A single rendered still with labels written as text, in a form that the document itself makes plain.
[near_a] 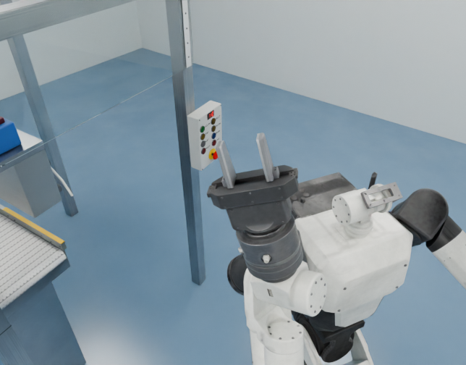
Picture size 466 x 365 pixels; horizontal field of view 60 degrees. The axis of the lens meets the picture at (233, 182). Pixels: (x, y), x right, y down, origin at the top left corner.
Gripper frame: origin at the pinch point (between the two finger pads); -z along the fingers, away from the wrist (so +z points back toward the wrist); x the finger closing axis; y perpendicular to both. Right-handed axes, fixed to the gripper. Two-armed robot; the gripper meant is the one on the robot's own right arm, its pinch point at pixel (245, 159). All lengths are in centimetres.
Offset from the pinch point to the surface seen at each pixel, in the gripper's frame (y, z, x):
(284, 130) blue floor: -299, 124, -30
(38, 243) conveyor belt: -54, 44, -96
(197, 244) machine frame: -112, 98, -66
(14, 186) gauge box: -44, 16, -81
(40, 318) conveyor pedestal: -50, 76, -111
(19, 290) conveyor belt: -36, 49, -94
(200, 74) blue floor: -418, 81, -126
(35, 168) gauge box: -47, 13, -74
